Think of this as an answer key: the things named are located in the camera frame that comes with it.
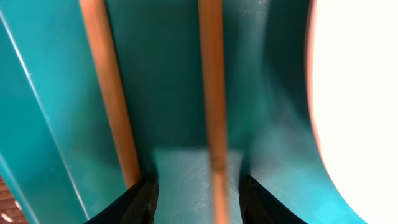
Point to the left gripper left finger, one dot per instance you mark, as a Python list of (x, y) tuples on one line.
[(137, 205)]

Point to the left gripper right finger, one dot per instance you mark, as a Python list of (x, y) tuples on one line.
[(259, 206)]

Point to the large white plate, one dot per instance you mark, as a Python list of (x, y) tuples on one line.
[(351, 72)]

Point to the wooden chopstick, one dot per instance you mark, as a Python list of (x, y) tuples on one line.
[(100, 38), (212, 58)]

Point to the teal plastic tray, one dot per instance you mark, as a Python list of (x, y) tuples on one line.
[(57, 151)]

